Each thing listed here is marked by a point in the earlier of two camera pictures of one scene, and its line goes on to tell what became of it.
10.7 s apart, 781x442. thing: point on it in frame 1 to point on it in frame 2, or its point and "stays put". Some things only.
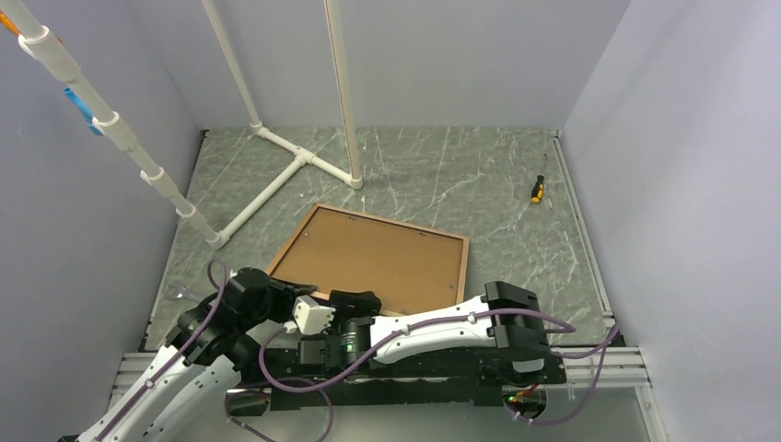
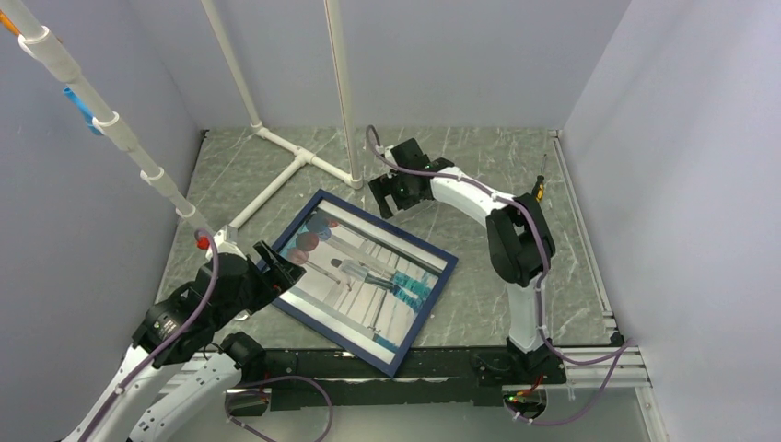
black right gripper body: (364, 307) to (395, 186)
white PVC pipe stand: (35, 39) stays put
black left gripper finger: (288, 292) to (282, 273)
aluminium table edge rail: (579, 214) stays put
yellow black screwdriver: (538, 189) stays put
